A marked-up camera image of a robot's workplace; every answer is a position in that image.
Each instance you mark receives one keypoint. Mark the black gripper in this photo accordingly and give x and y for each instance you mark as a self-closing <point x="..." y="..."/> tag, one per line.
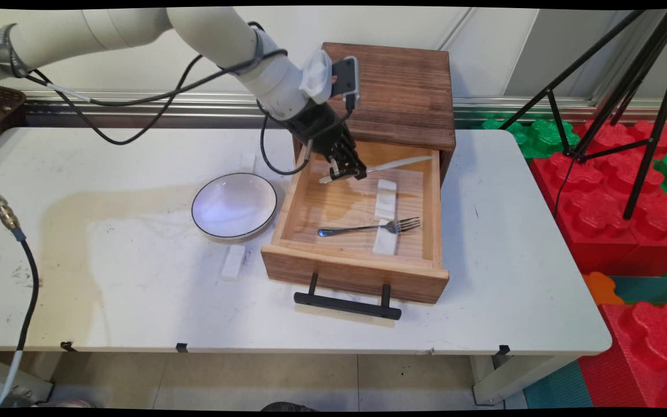
<point x="325" y="130"/>

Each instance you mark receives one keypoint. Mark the silver table knife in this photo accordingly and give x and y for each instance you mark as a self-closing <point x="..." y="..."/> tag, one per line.
<point x="397" y="164"/>

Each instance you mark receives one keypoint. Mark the white cutlery rest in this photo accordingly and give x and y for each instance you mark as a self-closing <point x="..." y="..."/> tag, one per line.
<point x="385" y="244"/>
<point x="386" y="197"/>
<point x="233" y="263"/>
<point x="248" y="161"/>

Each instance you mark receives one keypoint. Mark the silver fork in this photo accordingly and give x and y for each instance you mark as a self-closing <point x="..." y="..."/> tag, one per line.
<point x="362" y="227"/>

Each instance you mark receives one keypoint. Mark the dark wooden drawer cabinet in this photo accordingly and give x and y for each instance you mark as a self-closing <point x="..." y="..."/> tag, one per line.
<point x="409" y="92"/>

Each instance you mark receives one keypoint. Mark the white plate with black rim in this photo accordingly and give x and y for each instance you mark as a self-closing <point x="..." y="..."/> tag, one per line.
<point x="234" y="205"/>

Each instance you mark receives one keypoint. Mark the large red foam block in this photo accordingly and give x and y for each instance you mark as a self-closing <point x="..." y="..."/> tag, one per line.
<point x="600" y="208"/>

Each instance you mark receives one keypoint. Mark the white table leg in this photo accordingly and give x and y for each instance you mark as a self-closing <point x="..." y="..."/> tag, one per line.
<point x="507" y="376"/>

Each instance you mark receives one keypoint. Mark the orange foam block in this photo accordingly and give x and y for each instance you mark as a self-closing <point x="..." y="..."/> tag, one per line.
<point x="600" y="288"/>

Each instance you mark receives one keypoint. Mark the teal foam mat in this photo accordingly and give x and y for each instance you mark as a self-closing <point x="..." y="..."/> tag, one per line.
<point x="556" y="388"/>

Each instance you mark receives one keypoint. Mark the black tripod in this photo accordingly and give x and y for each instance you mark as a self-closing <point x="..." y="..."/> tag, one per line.
<point x="643" y="63"/>

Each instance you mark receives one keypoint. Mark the teal foam block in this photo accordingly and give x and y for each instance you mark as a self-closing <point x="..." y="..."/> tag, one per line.
<point x="652" y="289"/>

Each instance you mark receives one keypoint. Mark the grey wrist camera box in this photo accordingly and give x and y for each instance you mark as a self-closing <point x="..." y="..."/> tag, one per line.
<point x="345" y="78"/>

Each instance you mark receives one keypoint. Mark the metal window rail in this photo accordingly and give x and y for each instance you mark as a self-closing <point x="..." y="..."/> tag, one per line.
<point x="194" y="110"/>

